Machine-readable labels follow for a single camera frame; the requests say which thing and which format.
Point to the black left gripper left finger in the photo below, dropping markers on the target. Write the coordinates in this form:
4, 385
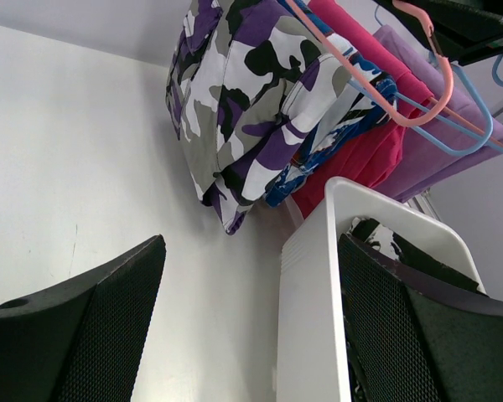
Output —
82, 339

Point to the lilac purple trousers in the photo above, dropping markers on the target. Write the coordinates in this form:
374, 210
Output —
422, 163

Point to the purple camouflage trousers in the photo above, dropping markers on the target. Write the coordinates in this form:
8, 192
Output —
247, 84

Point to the white plastic basket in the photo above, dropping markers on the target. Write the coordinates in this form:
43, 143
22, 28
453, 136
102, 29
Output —
311, 354

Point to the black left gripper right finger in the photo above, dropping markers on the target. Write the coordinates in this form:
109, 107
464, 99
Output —
413, 337

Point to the black white patterned trousers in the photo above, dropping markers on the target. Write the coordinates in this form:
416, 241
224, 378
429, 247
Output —
386, 241

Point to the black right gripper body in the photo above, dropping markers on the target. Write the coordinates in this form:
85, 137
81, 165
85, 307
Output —
467, 31

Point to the magenta trousers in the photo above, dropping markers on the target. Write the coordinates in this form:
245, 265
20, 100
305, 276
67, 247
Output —
372, 154

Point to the blue white patterned trousers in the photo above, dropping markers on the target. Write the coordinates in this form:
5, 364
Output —
352, 114

